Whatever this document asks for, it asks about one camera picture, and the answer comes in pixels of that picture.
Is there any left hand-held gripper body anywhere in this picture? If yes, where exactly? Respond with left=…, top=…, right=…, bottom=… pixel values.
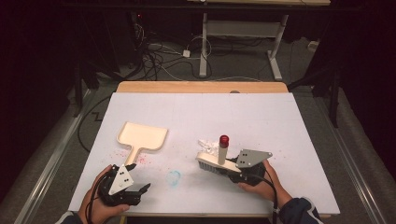
left=98, top=163, right=143, bottom=207

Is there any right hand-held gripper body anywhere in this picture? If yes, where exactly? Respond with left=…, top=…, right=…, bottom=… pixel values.
left=228, top=148, right=274, bottom=187

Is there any wooden brush with red tip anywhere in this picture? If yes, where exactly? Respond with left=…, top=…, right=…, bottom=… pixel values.
left=195, top=134, right=243, bottom=179

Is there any pile of white paper scraps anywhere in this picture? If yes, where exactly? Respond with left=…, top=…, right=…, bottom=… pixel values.
left=197, top=138, right=220, bottom=157

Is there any cream plastic dustpan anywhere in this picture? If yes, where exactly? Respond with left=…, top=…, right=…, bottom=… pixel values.
left=116, top=120, right=169, bottom=166

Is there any person's right hand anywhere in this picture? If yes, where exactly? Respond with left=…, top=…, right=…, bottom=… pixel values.
left=237, top=160, right=293, bottom=209

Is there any person's left hand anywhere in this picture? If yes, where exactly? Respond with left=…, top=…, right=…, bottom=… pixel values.
left=78, top=164, right=130, bottom=224

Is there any white board table cover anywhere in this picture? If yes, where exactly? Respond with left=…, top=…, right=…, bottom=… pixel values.
left=68, top=91, right=341, bottom=217

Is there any wooden table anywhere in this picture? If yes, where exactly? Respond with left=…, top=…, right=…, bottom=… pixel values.
left=115, top=80, right=290, bottom=224

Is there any black metal stand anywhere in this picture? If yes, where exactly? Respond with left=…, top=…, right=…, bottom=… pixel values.
left=73, top=60, right=101, bottom=119
left=288, top=62, right=341, bottom=129

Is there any white-framed desk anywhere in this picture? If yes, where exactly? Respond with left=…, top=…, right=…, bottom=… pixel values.
left=186, top=0, right=332, bottom=82

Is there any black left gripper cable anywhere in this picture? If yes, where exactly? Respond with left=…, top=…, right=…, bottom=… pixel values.
left=85, top=173, right=108, bottom=224

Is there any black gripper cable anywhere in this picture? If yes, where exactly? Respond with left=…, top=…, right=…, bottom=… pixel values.
left=246, top=173, right=280, bottom=224
left=85, top=173, right=108, bottom=224

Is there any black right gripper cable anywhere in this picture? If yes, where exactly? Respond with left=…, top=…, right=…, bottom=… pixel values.
left=246, top=173, right=280, bottom=224

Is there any black floor cable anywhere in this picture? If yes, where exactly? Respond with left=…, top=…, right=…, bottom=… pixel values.
left=77, top=94, right=112, bottom=154

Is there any grey metal floor rail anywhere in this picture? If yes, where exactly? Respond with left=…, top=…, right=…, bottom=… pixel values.
left=313, top=96, right=388, bottom=224
left=12, top=89, right=95, bottom=224

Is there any tangle of floor cables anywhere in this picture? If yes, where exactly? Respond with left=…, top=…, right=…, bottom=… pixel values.
left=134, top=22, right=216, bottom=82

